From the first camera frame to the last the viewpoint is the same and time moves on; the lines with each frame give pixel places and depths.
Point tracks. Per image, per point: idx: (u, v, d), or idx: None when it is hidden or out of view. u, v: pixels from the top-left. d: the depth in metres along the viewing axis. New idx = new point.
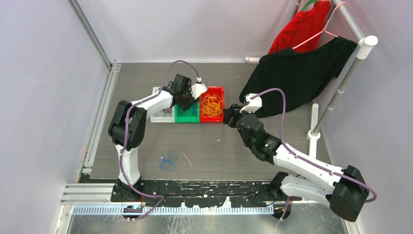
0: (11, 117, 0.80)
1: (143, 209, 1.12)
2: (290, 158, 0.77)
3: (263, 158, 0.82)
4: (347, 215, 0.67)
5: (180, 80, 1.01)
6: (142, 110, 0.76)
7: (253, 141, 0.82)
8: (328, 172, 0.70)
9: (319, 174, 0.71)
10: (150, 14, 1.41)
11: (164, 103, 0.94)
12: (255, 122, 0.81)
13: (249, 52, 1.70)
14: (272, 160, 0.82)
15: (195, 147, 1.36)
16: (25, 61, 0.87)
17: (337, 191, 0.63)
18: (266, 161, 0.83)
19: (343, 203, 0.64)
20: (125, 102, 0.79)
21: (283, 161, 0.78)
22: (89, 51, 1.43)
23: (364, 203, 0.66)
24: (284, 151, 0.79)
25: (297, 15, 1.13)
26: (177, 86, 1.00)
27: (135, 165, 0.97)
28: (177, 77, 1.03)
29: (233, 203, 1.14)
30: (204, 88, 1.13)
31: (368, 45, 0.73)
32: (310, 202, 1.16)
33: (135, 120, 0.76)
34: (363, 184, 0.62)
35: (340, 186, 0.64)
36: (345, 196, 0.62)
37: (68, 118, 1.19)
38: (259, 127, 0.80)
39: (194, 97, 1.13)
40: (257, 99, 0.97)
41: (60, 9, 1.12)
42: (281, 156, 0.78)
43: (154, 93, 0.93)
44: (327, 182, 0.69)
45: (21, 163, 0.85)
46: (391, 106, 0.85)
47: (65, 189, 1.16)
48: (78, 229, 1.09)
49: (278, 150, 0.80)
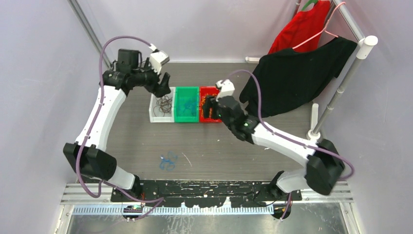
0: (12, 117, 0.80)
1: (143, 209, 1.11)
2: (267, 136, 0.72)
3: (243, 138, 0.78)
4: (322, 188, 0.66)
5: (127, 56, 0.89)
6: (94, 152, 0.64)
7: (232, 121, 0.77)
8: (302, 146, 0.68)
9: (293, 148, 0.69)
10: (150, 14, 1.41)
11: (117, 104, 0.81)
12: (232, 101, 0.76)
13: (249, 52, 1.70)
14: (252, 140, 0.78)
15: (195, 147, 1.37)
16: (25, 61, 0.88)
17: (310, 163, 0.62)
18: (246, 140, 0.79)
19: (316, 175, 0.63)
20: (69, 147, 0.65)
21: (261, 139, 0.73)
22: (89, 51, 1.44)
23: (337, 174, 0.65)
24: (262, 130, 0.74)
25: (297, 15, 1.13)
26: (124, 65, 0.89)
27: (122, 176, 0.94)
28: (122, 54, 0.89)
29: (233, 203, 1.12)
30: (163, 54, 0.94)
31: (368, 45, 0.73)
32: (310, 202, 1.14)
33: (91, 164, 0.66)
34: (335, 154, 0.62)
35: (312, 158, 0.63)
36: (317, 167, 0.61)
37: (68, 118, 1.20)
38: (236, 107, 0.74)
39: (156, 70, 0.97)
40: (228, 82, 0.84)
41: (60, 9, 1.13)
42: (260, 134, 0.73)
43: (97, 103, 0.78)
44: (301, 155, 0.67)
45: (22, 163, 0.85)
46: (391, 107, 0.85)
47: (65, 189, 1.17)
48: (78, 229, 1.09)
49: (257, 128, 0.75)
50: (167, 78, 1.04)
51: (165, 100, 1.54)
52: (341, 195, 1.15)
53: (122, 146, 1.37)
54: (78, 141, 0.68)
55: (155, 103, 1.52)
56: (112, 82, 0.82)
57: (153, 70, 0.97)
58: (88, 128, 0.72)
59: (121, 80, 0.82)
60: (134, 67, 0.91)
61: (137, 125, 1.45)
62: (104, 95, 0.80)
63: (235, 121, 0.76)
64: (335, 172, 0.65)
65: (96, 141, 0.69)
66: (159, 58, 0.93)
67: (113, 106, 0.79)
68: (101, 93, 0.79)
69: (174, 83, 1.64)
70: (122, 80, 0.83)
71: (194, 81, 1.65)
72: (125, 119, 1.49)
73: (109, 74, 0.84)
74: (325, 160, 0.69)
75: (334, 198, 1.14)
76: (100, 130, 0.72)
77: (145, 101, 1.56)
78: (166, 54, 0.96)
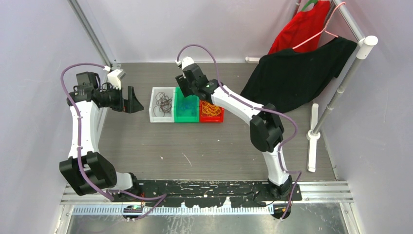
0: (11, 117, 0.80)
1: (143, 209, 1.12)
2: (224, 97, 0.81)
3: (203, 98, 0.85)
4: (262, 145, 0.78)
5: (85, 77, 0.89)
6: (93, 156, 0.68)
7: (193, 84, 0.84)
8: (250, 107, 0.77)
9: (243, 109, 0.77)
10: (150, 14, 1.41)
11: (93, 115, 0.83)
12: (193, 65, 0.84)
13: (248, 52, 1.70)
14: (211, 101, 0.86)
15: (195, 147, 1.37)
16: (25, 61, 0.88)
17: (253, 121, 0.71)
18: (207, 101, 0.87)
19: (257, 132, 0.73)
20: (65, 161, 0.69)
21: (218, 100, 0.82)
22: (89, 52, 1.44)
23: (276, 135, 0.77)
24: (221, 92, 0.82)
25: (297, 15, 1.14)
26: (85, 85, 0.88)
27: (122, 178, 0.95)
28: (79, 78, 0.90)
29: (233, 203, 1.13)
30: (118, 70, 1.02)
31: (368, 45, 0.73)
32: (310, 202, 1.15)
33: (94, 169, 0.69)
34: (273, 111, 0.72)
35: (256, 118, 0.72)
36: (258, 125, 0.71)
37: (68, 118, 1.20)
38: (195, 69, 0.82)
39: (118, 87, 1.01)
40: (187, 58, 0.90)
41: (60, 9, 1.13)
42: (218, 96, 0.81)
43: (74, 115, 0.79)
44: (247, 115, 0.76)
45: (21, 163, 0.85)
46: (391, 106, 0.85)
47: (65, 189, 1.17)
48: (78, 229, 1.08)
49: (216, 91, 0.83)
50: (133, 92, 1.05)
51: (165, 100, 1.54)
52: (341, 195, 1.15)
53: (122, 146, 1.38)
54: (72, 155, 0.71)
55: (155, 103, 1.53)
56: (81, 98, 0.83)
57: (115, 88, 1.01)
58: (77, 141, 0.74)
59: (89, 93, 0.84)
60: (96, 87, 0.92)
61: (137, 125, 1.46)
62: (80, 110, 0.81)
63: (197, 83, 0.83)
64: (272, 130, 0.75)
65: (90, 148, 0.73)
66: (114, 74, 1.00)
67: (91, 117, 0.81)
68: (76, 110, 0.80)
69: (174, 83, 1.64)
70: (90, 92, 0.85)
71: None
72: (124, 119, 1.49)
73: (76, 92, 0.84)
74: (269, 121, 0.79)
75: (333, 198, 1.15)
76: (90, 139, 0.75)
77: (145, 101, 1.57)
78: (121, 70, 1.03)
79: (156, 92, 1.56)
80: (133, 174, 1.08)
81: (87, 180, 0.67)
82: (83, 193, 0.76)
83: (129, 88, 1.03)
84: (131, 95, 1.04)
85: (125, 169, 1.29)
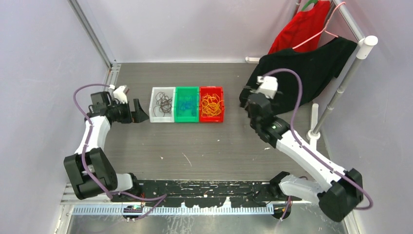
0: (11, 117, 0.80)
1: (143, 209, 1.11)
2: (294, 146, 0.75)
3: (267, 139, 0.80)
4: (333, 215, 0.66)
5: (99, 97, 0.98)
6: (96, 152, 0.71)
7: (258, 120, 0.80)
8: (329, 169, 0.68)
9: (319, 169, 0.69)
10: (150, 14, 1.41)
11: (104, 126, 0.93)
12: (262, 98, 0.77)
13: (249, 52, 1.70)
14: (274, 143, 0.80)
15: (195, 147, 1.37)
16: (25, 62, 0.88)
17: (332, 189, 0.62)
18: (269, 142, 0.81)
19: (334, 202, 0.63)
20: (70, 157, 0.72)
21: (287, 147, 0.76)
22: (89, 52, 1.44)
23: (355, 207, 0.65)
24: (290, 139, 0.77)
25: (297, 15, 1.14)
26: (100, 105, 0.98)
27: (122, 180, 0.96)
28: (94, 98, 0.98)
29: (233, 203, 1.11)
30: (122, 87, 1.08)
31: (368, 45, 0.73)
32: (310, 202, 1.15)
33: (97, 165, 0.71)
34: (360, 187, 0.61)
35: (337, 185, 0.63)
36: (339, 195, 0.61)
37: (69, 119, 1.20)
38: (265, 107, 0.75)
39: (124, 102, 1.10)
40: (270, 79, 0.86)
41: (61, 9, 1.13)
42: (287, 142, 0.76)
43: (87, 125, 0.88)
44: (325, 178, 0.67)
45: (21, 163, 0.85)
46: (391, 106, 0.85)
47: (65, 189, 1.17)
48: (78, 229, 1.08)
49: (285, 136, 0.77)
50: (138, 104, 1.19)
51: (165, 100, 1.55)
52: None
53: (122, 146, 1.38)
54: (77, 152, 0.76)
55: (155, 103, 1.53)
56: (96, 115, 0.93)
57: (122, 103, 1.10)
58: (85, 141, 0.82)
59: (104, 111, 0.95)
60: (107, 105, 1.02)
61: (137, 125, 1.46)
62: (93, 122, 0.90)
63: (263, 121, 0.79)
64: (351, 201, 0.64)
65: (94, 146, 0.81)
66: (120, 90, 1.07)
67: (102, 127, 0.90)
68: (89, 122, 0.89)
69: (174, 82, 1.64)
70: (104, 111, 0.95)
71: (195, 82, 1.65)
72: None
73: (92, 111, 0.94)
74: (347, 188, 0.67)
75: None
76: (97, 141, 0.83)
77: (145, 101, 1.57)
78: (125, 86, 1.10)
79: (156, 92, 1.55)
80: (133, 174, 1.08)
81: (90, 174, 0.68)
82: (82, 197, 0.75)
83: (136, 102, 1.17)
84: (138, 107, 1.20)
85: (125, 169, 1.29)
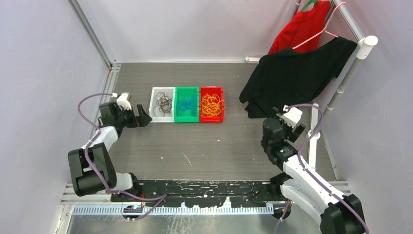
0: (11, 117, 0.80)
1: (143, 209, 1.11)
2: (298, 168, 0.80)
3: (275, 162, 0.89)
4: None
5: (108, 110, 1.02)
6: (98, 146, 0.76)
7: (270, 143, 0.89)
8: (328, 192, 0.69)
9: (319, 191, 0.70)
10: (151, 14, 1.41)
11: (112, 134, 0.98)
12: (276, 125, 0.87)
13: (249, 52, 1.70)
14: (281, 166, 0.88)
15: (195, 147, 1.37)
16: (26, 62, 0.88)
17: (328, 210, 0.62)
18: (277, 165, 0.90)
19: (331, 224, 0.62)
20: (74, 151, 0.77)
21: (291, 169, 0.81)
22: (89, 52, 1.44)
23: None
24: (295, 162, 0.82)
25: (297, 15, 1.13)
26: (109, 117, 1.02)
27: (121, 179, 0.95)
28: (102, 109, 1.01)
29: (233, 203, 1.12)
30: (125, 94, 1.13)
31: (368, 45, 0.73)
32: None
33: (98, 159, 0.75)
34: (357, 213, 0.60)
35: (333, 207, 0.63)
36: (334, 217, 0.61)
37: (69, 119, 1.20)
38: (277, 132, 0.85)
39: (129, 108, 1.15)
40: (296, 111, 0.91)
41: (61, 9, 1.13)
42: (292, 165, 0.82)
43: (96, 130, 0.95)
44: (323, 199, 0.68)
45: (21, 163, 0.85)
46: (391, 106, 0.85)
47: (65, 189, 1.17)
48: (78, 229, 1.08)
49: (291, 159, 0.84)
50: (141, 108, 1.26)
51: (165, 100, 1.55)
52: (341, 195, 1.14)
53: (122, 146, 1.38)
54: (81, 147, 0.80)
55: (155, 103, 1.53)
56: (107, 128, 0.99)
57: (127, 109, 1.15)
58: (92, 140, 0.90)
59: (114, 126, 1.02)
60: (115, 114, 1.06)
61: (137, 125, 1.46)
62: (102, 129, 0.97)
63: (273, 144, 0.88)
64: (350, 227, 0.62)
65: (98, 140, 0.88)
66: (124, 98, 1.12)
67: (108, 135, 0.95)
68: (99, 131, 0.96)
69: (174, 82, 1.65)
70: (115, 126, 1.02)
71: (195, 82, 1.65)
72: None
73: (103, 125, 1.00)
74: None
75: None
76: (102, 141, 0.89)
77: (145, 101, 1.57)
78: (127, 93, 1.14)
79: (156, 93, 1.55)
80: (133, 174, 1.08)
81: (92, 165, 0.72)
82: (81, 193, 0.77)
83: (139, 107, 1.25)
84: (141, 112, 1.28)
85: (125, 169, 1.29)
